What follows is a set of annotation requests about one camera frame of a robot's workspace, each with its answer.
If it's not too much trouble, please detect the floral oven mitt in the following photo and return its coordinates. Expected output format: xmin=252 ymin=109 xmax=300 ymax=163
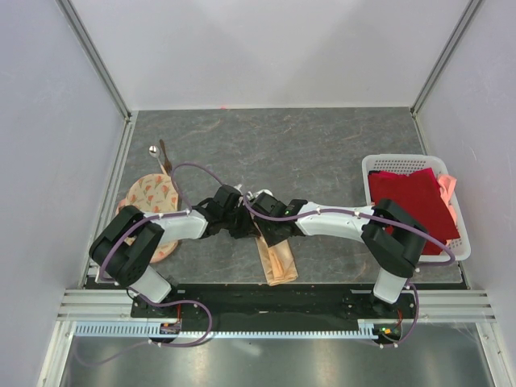
xmin=116 ymin=171 xmax=182 ymax=265

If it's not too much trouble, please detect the pink cloth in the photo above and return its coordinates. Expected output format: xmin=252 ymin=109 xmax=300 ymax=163
xmin=370 ymin=173 xmax=460 ymax=227

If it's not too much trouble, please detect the peach cloth napkin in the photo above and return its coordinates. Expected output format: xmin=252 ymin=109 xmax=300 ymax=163
xmin=255 ymin=236 xmax=298 ymax=286

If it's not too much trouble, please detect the red cloth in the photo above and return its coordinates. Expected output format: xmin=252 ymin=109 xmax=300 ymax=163
xmin=368 ymin=169 xmax=460 ymax=256

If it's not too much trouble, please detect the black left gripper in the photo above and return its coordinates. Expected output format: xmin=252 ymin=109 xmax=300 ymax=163
xmin=222 ymin=202 xmax=260 ymax=239

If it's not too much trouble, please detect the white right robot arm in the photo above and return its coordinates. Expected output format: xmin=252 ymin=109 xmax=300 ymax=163
xmin=249 ymin=190 xmax=428 ymax=318

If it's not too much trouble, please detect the metal spoon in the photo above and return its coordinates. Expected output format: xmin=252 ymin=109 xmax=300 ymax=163
xmin=148 ymin=145 xmax=169 ymax=174

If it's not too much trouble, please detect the right aluminium frame post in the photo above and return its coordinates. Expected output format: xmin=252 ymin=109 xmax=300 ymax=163
xmin=410 ymin=0 xmax=484 ymax=119

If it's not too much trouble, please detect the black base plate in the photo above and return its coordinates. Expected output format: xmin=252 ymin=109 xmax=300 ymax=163
xmin=131 ymin=284 xmax=416 ymax=331

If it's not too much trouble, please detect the aluminium frame post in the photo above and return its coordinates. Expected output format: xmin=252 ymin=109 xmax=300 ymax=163
xmin=410 ymin=0 xmax=484 ymax=119
xmin=56 ymin=0 xmax=134 ymax=122

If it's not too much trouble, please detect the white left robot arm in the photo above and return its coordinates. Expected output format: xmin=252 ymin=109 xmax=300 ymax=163
xmin=89 ymin=185 xmax=260 ymax=317

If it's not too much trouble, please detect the grey slotted cable duct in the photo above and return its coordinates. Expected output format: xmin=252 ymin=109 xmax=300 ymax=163
xmin=75 ymin=322 xmax=399 ymax=339

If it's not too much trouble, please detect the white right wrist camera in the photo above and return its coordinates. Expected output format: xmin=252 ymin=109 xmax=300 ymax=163
xmin=244 ymin=189 xmax=273 ymax=202

